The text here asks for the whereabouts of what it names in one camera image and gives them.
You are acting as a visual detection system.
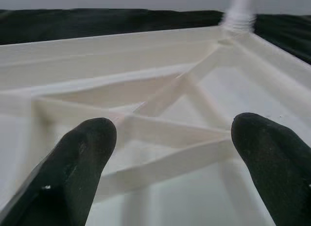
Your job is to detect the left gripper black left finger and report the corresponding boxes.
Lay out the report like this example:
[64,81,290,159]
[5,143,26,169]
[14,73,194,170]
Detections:
[0,117,118,226]

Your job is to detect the white plastic table leg tube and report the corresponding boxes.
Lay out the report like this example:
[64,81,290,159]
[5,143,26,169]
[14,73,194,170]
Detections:
[218,0,256,34]

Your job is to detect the white plastic children table top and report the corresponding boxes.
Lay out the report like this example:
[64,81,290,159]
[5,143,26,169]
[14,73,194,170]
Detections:
[0,24,311,226]

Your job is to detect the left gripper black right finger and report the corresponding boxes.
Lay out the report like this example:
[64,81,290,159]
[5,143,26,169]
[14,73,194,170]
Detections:
[230,112,311,226]

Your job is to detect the black table cover cloth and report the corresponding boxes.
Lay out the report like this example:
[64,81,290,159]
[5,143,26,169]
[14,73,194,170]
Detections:
[0,8,311,66]

